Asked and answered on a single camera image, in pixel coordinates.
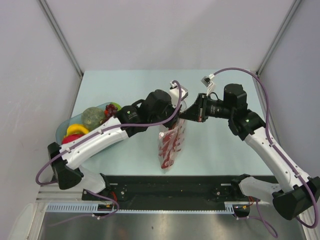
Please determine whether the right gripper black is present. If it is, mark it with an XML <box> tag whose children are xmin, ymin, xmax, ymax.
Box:
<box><xmin>179</xmin><ymin>93</ymin><xmax>234</xmax><ymax>123</ymax></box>

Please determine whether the clear zip top bag pink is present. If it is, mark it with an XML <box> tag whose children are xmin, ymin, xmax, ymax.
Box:
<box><xmin>156</xmin><ymin>99</ymin><xmax>188</xmax><ymax>173</ymax></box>

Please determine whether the red plastic lobster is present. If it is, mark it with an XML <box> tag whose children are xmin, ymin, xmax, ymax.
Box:
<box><xmin>158</xmin><ymin>124</ymin><xmax>186</xmax><ymax>170</ymax></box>

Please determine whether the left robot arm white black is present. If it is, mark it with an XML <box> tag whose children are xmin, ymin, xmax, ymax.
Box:
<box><xmin>47</xmin><ymin>89</ymin><xmax>182</xmax><ymax>200</ymax></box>

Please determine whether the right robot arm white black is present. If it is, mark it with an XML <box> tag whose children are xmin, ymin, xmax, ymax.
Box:
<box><xmin>180</xmin><ymin>83</ymin><xmax>320</xmax><ymax>220</ymax></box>

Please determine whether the dark red grape bunch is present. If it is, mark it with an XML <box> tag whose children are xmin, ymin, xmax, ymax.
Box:
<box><xmin>102</xmin><ymin>103</ymin><xmax>118</xmax><ymax>123</ymax></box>

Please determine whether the green round melon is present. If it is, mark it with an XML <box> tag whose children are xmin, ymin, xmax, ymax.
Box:
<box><xmin>81</xmin><ymin>107</ymin><xmax>105</xmax><ymax>126</ymax></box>

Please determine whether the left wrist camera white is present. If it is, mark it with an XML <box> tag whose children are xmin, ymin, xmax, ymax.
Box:
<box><xmin>168</xmin><ymin>81</ymin><xmax>188</xmax><ymax>105</ymax></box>

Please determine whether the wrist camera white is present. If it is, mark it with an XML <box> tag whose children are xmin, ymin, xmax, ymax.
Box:
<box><xmin>168</xmin><ymin>81</ymin><xmax>188</xmax><ymax>105</ymax></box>
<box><xmin>201</xmin><ymin>73</ymin><xmax>216</xmax><ymax>96</ymax></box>

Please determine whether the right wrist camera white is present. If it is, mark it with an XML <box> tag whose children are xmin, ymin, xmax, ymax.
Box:
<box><xmin>201</xmin><ymin>73</ymin><xmax>216</xmax><ymax>96</ymax></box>

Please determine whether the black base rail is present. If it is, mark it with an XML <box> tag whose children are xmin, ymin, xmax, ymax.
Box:
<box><xmin>102</xmin><ymin>175</ymin><xmax>253</xmax><ymax>210</ymax></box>

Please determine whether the aluminium frame post right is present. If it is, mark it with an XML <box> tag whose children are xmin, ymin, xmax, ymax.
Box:
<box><xmin>255</xmin><ymin>0</ymin><xmax>304</xmax><ymax>77</ymax></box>

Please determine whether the aluminium frame post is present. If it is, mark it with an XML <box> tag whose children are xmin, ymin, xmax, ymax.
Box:
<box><xmin>36</xmin><ymin>0</ymin><xmax>84</xmax><ymax>79</ymax></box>
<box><xmin>255</xmin><ymin>0</ymin><xmax>304</xmax><ymax>77</ymax></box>

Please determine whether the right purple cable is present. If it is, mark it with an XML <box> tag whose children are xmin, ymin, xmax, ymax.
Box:
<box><xmin>213</xmin><ymin>67</ymin><xmax>320</xmax><ymax>237</ymax></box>

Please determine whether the white slotted cable duct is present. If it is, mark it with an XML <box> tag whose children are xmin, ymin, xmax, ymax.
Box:
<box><xmin>45</xmin><ymin>202</ymin><xmax>250</xmax><ymax>215</ymax></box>

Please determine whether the aluminium frame post left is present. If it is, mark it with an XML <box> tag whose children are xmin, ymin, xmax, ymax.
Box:
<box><xmin>36</xmin><ymin>0</ymin><xmax>84</xmax><ymax>79</ymax></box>

